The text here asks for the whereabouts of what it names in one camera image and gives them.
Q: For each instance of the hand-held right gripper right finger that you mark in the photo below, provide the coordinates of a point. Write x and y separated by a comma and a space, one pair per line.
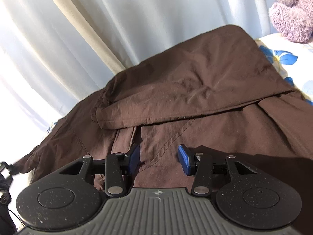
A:
184, 160

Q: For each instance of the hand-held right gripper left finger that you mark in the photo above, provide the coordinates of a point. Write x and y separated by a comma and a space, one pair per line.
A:
133, 158

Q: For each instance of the white curtain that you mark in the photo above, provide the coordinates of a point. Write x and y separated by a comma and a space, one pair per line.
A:
102, 29

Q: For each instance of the brown jacket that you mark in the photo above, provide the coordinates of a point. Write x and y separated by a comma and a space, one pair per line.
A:
185, 98

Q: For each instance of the purple teddy bear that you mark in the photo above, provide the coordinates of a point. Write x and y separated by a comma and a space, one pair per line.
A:
292, 17

